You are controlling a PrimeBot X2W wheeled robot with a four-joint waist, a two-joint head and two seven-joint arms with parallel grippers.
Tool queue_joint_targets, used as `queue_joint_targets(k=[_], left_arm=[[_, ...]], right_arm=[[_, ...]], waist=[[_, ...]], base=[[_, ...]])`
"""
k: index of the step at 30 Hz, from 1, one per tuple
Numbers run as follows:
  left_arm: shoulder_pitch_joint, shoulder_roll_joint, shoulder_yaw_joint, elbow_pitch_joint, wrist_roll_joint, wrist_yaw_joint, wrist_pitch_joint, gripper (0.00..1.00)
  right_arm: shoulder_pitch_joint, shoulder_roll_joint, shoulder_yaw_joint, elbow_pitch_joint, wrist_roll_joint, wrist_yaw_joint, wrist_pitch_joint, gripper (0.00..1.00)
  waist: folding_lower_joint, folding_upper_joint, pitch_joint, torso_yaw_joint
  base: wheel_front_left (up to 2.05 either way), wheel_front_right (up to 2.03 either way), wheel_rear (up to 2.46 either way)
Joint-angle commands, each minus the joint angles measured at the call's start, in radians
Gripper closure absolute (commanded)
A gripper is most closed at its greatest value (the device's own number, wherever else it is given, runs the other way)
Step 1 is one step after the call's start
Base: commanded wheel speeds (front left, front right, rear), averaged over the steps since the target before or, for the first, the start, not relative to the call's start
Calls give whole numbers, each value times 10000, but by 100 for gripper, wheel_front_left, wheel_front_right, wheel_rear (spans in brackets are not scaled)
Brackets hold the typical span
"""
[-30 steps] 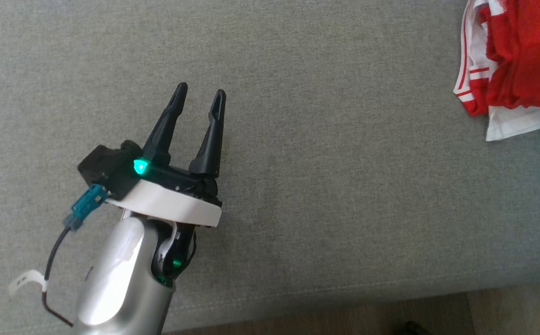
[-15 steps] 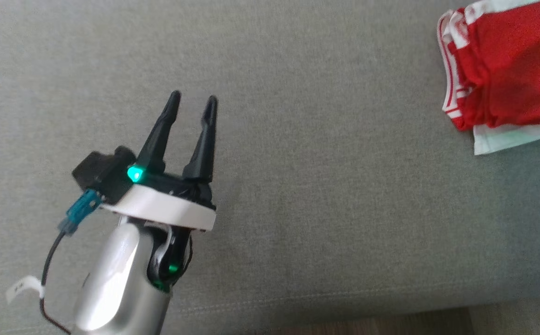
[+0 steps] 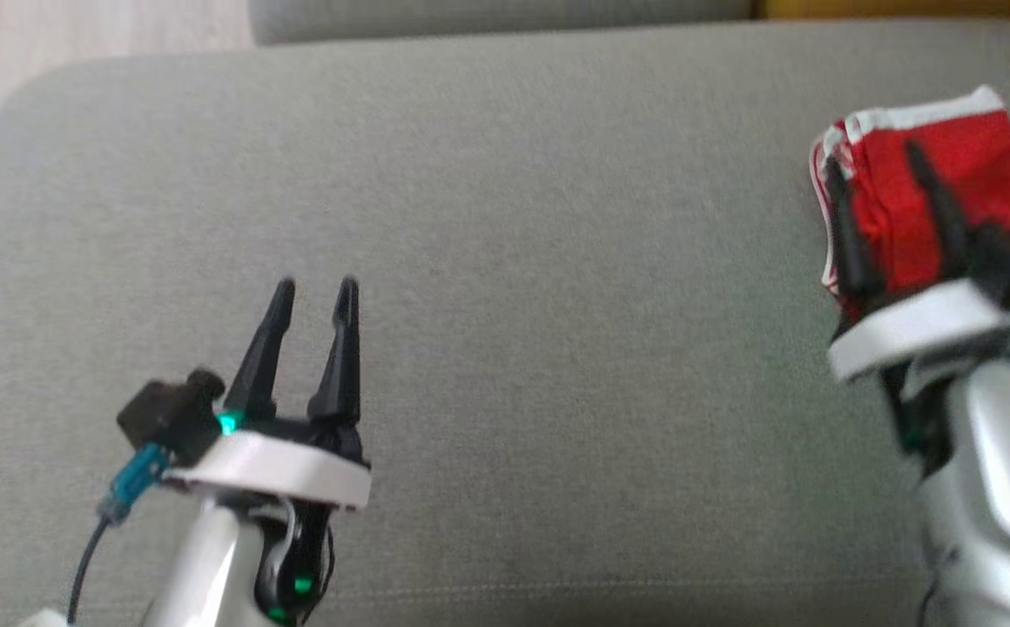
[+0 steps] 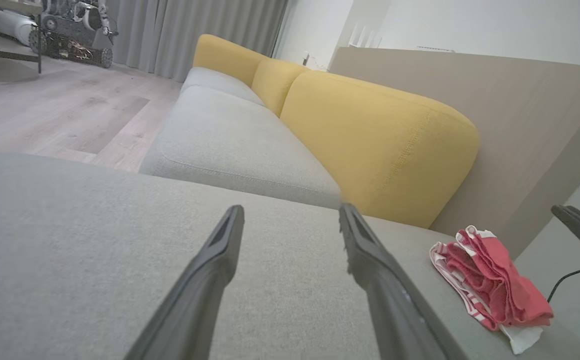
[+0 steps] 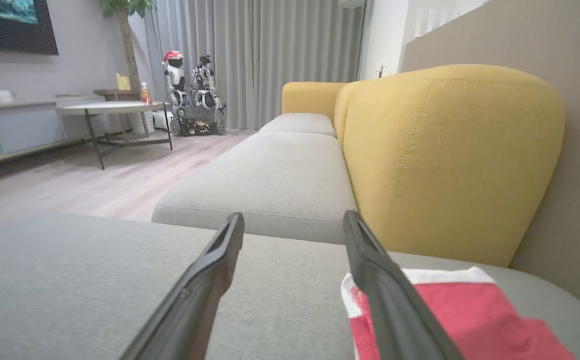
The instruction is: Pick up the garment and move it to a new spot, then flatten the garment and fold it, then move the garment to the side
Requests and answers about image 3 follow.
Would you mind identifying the large yellow sofa back cushion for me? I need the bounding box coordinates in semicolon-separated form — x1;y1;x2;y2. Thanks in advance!
751;0;1010;21

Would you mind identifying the grey and yellow sofa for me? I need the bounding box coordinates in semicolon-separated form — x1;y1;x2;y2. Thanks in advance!
0;17;1010;627

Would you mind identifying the large grey sofa seat cushion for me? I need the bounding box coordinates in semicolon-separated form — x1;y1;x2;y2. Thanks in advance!
247;0;756;47

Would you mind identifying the red mesh shorts white trim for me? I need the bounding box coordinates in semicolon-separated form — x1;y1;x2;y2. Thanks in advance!
807;84;1010;320

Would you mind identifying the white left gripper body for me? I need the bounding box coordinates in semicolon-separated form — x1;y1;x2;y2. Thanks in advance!
159;413;374;512

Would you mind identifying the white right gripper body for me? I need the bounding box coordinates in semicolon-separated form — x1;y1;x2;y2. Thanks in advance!
825;277;1010;386

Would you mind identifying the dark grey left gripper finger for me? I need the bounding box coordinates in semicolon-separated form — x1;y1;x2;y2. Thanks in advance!
306;275;363;428
223;277;298;421

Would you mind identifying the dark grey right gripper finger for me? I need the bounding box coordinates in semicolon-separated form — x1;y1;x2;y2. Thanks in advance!
821;155;886;303
902;138;974;281

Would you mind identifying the left camera cable teal plug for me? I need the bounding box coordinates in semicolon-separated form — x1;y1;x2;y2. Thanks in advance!
68;442;172;624

